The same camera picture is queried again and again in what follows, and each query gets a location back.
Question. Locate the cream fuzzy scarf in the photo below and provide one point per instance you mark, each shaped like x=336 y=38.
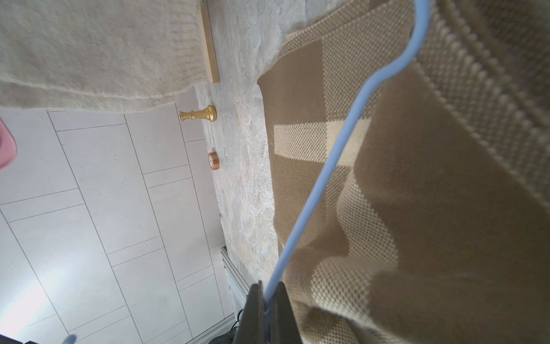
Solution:
x=110 y=56

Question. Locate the gold chess piece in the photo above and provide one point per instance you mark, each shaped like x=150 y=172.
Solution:
x=209 y=114

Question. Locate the pink plastic hanger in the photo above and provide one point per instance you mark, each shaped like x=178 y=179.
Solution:
x=8 y=146

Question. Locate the wooden clothes rack frame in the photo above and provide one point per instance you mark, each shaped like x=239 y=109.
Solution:
x=207 y=43

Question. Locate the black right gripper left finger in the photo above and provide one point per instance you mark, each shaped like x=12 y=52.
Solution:
x=251 y=326

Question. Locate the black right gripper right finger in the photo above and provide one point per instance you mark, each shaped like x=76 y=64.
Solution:
x=283 y=326

